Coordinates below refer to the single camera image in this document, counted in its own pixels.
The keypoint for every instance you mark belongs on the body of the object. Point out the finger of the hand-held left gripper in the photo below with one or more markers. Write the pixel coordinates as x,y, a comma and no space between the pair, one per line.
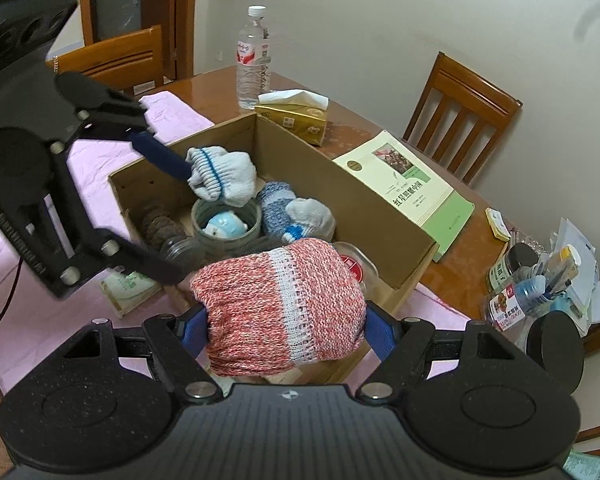
160,157
145,262

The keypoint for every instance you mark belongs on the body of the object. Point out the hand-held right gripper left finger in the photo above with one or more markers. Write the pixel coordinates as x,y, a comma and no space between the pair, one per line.
195,332

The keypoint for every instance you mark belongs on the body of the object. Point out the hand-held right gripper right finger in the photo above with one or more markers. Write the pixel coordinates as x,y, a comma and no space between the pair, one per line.
380,335

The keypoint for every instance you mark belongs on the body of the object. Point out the white sock thin blue stripe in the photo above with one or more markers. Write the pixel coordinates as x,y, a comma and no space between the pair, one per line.
230,175

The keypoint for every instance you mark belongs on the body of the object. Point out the clear tape roll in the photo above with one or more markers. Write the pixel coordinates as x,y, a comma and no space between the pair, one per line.
230,247

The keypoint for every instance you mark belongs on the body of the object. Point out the blue and white toy figure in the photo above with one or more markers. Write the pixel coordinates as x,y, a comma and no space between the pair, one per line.
225,224

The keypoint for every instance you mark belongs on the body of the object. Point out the red knitted sock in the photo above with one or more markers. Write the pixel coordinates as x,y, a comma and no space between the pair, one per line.
280,305

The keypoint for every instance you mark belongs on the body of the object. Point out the blue-grey knitted sock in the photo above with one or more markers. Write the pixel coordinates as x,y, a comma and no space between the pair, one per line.
275,205

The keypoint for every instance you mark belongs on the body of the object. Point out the white sock blue cuff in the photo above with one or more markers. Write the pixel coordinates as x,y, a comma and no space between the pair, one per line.
312,220

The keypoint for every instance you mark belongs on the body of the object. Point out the brown cardboard box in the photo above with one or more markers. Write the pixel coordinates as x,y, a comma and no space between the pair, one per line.
300,160

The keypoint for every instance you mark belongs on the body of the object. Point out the green tissue pack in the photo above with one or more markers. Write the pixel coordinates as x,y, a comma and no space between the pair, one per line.
130,290

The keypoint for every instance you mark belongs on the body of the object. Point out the pink towel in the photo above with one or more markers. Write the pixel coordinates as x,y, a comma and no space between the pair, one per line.
170,115

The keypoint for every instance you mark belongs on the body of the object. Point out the clear plastic water bottle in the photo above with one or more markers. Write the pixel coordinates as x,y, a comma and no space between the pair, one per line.
252,75

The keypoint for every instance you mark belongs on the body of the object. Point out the small jar red label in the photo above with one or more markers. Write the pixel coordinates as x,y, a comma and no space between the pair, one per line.
505,305

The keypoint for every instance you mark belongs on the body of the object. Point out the green and white book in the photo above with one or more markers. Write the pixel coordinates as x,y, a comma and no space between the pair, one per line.
430,205

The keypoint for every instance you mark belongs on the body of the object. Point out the gold tissue box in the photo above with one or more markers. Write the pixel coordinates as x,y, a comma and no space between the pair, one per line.
295,120

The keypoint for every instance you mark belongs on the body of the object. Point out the dark-lid jar green label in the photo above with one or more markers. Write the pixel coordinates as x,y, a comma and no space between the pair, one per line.
510,265

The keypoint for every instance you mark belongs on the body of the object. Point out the wooden cabinet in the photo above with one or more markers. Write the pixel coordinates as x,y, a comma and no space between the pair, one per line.
185,10

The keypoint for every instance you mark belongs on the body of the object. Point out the yellow sticky notes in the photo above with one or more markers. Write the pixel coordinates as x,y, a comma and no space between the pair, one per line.
497,222

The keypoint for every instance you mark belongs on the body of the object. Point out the large clear jar black lid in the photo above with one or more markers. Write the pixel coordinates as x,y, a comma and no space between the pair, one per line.
555,350

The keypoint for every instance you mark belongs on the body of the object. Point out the clear pen cup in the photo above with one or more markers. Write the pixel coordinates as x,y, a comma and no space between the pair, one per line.
555,275

